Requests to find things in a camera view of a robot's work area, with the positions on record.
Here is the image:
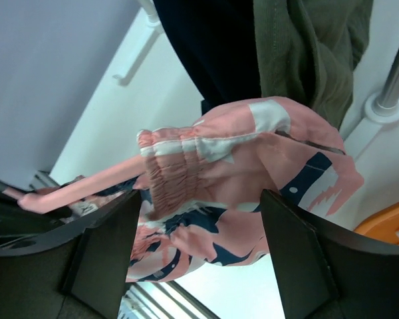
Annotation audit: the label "orange plastic basket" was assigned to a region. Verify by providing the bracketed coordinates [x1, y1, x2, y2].
[354, 202, 399, 245]

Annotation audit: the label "navy blue shorts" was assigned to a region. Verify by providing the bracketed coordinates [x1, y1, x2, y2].
[154, 0, 261, 114]

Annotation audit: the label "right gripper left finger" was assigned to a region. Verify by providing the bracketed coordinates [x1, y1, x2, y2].
[0, 191, 141, 318]

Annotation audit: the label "pink patterned shorts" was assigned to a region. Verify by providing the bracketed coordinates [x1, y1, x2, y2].
[126, 97, 364, 282]

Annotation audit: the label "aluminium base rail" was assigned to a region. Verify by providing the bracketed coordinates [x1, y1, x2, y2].
[30, 171, 220, 318]

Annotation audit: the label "olive green shorts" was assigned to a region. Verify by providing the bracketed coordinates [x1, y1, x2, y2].
[253, 0, 373, 128]

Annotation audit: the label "white and steel clothes rack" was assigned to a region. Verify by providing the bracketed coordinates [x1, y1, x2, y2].
[113, 1, 399, 159]

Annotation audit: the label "pink hanger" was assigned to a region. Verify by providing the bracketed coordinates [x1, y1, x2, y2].
[2, 155, 146, 214]

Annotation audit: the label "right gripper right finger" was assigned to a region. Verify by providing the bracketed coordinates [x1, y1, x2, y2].
[260, 190, 399, 319]

